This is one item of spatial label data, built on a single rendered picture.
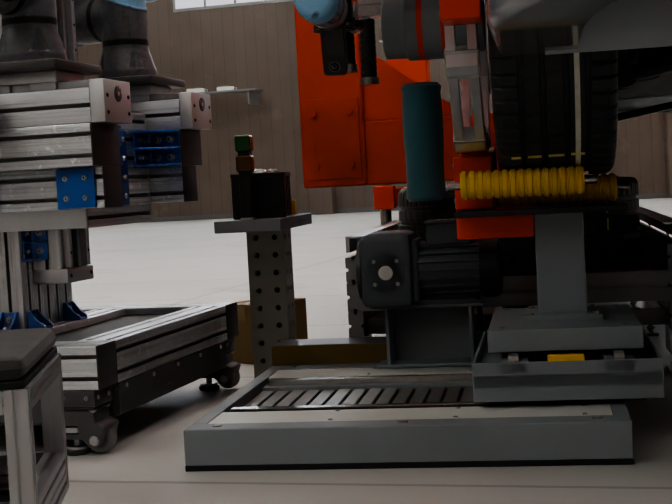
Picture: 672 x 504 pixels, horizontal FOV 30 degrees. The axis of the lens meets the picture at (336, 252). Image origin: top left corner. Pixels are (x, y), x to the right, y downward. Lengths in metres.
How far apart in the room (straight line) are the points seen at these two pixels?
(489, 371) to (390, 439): 0.25
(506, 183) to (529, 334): 0.30
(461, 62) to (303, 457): 0.80
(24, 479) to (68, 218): 1.32
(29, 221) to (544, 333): 1.18
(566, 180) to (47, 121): 1.08
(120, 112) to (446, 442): 1.00
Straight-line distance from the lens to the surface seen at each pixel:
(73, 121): 2.70
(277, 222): 3.10
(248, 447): 2.39
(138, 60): 3.21
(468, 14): 2.33
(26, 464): 1.60
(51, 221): 2.87
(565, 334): 2.49
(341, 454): 2.35
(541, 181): 2.52
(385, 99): 3.14
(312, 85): 3.16
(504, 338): 2.49
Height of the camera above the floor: 0.53
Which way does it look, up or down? 3 degrees down
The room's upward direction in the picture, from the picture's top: 3 degrees counter-clockwise
